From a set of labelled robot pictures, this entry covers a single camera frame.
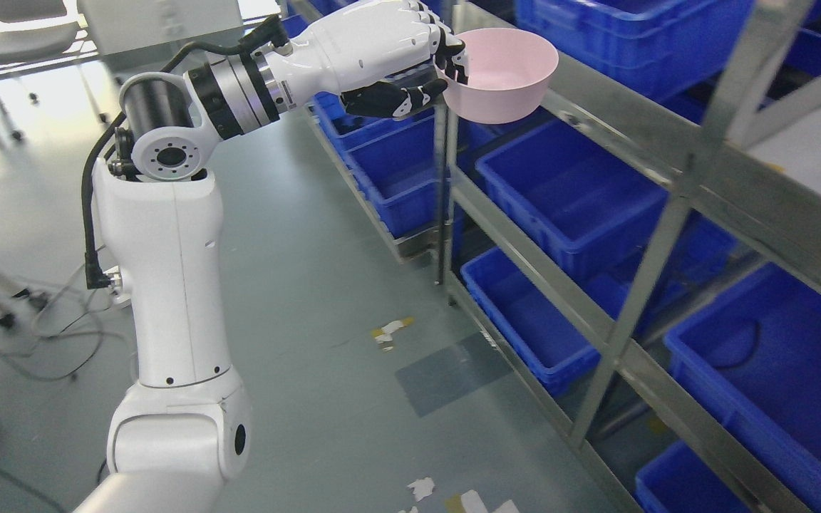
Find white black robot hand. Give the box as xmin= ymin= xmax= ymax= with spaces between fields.
xmin=265 ymin=1 xmax=470 ymax=119

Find pink plastic bowl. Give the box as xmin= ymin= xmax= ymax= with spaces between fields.
xmin=436 ymin=27 xmax=559 ymax=125

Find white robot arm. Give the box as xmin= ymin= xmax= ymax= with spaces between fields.
xmin=77 ymin=14 xmax=293 ymax=512

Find steel shelf rack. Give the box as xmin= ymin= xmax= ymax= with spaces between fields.
xmin=289 ymin=0 xmax=821 ymax=513

